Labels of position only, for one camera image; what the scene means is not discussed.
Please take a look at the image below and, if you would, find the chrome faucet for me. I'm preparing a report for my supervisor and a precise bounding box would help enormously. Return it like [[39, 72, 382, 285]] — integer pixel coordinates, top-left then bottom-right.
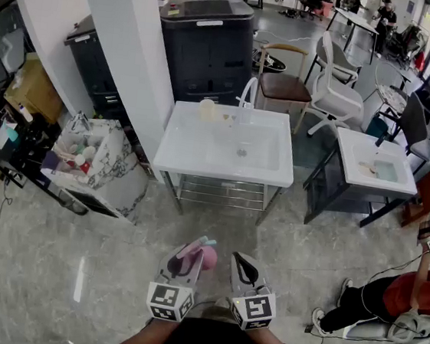
[[68, 110, 94, 135], [232, 74, 260, 126]]

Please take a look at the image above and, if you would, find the white sink table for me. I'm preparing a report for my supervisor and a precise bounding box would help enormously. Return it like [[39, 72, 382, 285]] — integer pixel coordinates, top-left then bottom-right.
[[146, 97, 302, 229]]

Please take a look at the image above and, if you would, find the cardboard box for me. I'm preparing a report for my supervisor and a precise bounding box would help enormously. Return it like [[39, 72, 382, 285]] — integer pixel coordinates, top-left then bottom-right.
[[1, 53, 69, 126]]

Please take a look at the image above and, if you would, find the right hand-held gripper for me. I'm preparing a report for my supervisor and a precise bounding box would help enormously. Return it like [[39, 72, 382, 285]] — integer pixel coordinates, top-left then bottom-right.
[[222, 251, 283, 335]]

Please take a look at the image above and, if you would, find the large black machine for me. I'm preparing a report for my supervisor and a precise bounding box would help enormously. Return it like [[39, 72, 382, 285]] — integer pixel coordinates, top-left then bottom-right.
[[149, 0, 261, 110]]

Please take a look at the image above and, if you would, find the marble cabinet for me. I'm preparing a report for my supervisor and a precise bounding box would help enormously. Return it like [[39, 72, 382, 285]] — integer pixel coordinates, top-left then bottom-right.
[[36, 109, 156, 225]]

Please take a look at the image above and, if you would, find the teal bin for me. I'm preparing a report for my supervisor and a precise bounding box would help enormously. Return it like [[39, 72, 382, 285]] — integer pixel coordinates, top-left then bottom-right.
[[365, 114, 391, 140]]

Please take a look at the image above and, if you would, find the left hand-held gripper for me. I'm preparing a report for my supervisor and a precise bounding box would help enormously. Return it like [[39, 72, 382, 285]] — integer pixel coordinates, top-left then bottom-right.
[[143, 240, 206, 325]]

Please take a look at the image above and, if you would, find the brown wooden chair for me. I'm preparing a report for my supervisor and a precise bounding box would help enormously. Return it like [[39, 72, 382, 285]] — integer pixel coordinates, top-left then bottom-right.
[[250, 41, 319, 136]]

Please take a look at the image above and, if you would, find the beige cup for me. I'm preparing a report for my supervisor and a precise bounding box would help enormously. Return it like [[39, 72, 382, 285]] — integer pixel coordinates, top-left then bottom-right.
[[197, 98, 218, 123]]

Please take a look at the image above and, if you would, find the small black cabinet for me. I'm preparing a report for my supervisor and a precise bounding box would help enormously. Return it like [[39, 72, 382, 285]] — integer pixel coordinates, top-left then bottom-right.
[[55, 13, 131, 119]]

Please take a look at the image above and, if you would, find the black pushchair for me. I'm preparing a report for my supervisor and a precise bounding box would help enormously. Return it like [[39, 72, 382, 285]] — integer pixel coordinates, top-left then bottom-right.
[[384, 17, 430, 73]]

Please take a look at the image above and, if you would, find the white floor cable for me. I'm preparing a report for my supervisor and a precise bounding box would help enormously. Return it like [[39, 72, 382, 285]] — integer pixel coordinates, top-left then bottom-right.
[[252, 27, 324, 48]]

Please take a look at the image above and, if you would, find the white office chair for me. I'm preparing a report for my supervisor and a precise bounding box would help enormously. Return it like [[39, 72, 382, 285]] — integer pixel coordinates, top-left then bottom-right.
[[300, 30, 374, 143]]

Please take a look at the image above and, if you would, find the dark grey chair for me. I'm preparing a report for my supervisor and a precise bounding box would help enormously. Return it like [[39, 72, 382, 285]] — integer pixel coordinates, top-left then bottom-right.
[[392, 90, 430, 177]]

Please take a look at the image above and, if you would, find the white washbasin on black stand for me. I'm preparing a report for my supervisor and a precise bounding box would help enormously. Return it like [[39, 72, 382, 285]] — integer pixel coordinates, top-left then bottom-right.
[[298, 123, 425, 237]]

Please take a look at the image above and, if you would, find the round marble side table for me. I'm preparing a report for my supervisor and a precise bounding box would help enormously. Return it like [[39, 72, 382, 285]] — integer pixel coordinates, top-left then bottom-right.
[[362, 59, 413, 120]]

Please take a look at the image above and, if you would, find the black cluttered desk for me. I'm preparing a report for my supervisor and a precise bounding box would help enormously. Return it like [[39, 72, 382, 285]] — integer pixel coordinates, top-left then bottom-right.
[[0, 103, 103, 218]]

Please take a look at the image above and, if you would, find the person's left forearm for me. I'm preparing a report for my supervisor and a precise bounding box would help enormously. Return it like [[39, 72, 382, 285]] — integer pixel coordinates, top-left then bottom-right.
[[112, 310, 180, 344]]

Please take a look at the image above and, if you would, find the long white desk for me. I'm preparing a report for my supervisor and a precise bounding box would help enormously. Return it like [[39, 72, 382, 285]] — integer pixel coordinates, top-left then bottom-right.
[[327, 7, 382, 65]]

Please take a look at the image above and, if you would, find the group of colourful cups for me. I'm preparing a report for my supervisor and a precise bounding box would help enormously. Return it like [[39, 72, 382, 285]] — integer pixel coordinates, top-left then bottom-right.
[[51, 139, 102, 178]]

